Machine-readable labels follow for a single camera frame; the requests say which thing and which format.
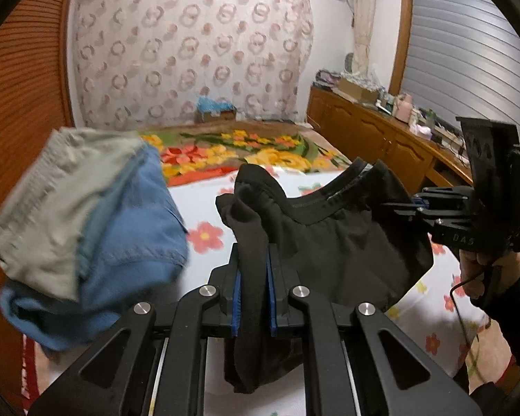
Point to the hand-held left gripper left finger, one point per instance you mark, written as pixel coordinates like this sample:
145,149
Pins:
236,303

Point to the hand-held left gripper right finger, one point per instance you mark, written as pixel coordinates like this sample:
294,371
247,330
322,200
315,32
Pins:
272,307

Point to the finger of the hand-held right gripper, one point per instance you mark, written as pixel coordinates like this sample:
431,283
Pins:
421,202
401,209

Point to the black t-shirt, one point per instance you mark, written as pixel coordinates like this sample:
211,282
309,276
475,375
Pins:
351,251

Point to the grey pants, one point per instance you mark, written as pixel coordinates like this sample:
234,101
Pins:
47,208

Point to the person's right hand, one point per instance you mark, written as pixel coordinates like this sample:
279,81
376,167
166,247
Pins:
472,268

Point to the white plastic bag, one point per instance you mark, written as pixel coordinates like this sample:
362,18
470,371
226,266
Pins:
420,131

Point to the white flower print blanket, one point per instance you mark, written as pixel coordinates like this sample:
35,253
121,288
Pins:
208,234

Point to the wooden sideboard cabinet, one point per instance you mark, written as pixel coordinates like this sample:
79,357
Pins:
372,134

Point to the pink jug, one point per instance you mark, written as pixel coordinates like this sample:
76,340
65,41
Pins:
402,108

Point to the cardboard box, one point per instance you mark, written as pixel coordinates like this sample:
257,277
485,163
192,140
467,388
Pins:
357,91

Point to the blue denim jeans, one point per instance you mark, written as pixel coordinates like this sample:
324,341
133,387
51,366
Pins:
130,234

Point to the purple grey cloth bundle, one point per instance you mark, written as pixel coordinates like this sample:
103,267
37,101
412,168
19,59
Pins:
327,79

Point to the grey window blind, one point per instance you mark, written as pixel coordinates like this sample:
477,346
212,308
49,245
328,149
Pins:
459,52

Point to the colourful floral blanket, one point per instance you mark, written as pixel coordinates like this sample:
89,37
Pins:
242,147

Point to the pale window curtain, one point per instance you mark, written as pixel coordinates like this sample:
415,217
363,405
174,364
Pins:
364,17

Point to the small blue topped box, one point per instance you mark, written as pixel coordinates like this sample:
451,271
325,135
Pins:
214,110

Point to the red white printed blanket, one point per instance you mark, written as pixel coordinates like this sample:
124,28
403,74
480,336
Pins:
28,377

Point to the brown louvered wooden wardrobe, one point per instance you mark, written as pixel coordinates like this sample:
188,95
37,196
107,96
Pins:
26,95

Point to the wooden window frame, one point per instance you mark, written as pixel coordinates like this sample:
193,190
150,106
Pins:
401,52

